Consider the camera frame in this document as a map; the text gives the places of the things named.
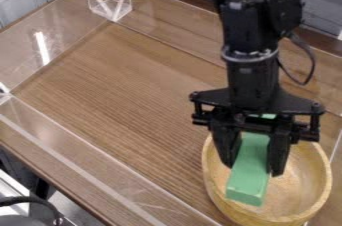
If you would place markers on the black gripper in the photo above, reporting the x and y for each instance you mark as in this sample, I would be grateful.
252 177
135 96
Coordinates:
254 104

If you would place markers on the green rectangular block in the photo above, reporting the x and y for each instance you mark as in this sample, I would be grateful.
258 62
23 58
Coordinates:
248 182

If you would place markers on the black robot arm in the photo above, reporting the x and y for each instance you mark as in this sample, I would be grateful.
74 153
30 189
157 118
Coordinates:
256 24

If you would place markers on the light wooden bowl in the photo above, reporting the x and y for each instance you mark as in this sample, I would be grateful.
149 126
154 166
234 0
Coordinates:
296 195

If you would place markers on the clear acrylic front wall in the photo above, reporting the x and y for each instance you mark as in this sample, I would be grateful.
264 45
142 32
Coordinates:
113 191

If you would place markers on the clear acrylic corner bracket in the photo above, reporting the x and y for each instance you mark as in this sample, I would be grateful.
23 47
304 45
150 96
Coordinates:
111 9

